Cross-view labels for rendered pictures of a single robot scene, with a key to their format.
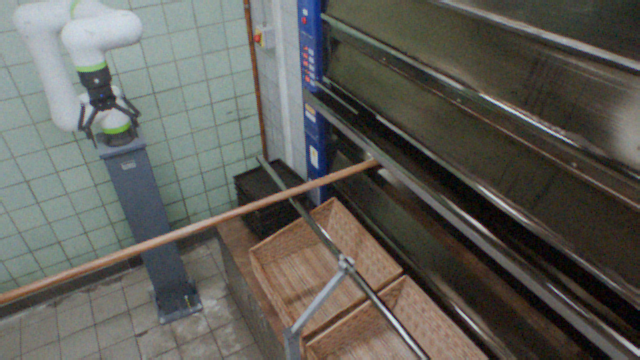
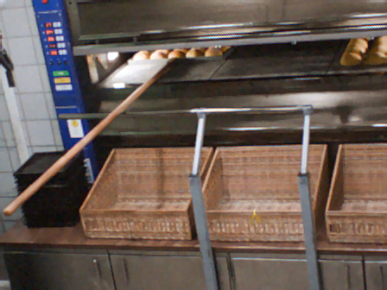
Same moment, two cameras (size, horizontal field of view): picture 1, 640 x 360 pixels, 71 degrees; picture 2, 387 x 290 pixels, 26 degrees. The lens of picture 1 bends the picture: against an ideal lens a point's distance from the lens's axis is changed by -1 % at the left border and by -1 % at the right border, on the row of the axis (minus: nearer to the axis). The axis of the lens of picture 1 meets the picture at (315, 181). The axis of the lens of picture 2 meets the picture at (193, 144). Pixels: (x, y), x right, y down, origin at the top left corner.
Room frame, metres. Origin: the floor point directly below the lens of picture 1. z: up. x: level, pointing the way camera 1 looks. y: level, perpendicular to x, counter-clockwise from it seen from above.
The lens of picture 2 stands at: (-1.60, 2.31, 2.35)
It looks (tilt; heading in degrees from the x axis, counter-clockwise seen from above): 21 degrees down; 318
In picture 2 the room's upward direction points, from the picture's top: 9 degrees counter-clockwise
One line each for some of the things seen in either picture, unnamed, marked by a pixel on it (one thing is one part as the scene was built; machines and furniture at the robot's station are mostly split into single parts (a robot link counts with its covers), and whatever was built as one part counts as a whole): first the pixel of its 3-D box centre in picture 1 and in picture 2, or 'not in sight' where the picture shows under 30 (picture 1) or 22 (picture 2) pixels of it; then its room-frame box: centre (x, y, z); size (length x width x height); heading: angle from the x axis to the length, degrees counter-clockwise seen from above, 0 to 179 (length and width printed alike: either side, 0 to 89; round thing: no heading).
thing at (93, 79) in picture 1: (94, 74); not in sight; (1.34, 0.67, 1.71); 0.12 x 0.09 x 0.06; 27
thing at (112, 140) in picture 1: (116, 127); not in sight; (1.85, 0.91, 1.23); 0.26 x 0.15 x 0.06; 24
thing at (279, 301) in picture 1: (321, 270); (149, 192); (1.37, -0.01, 0.72); 0.56 x 0.49 x 0.28; 27
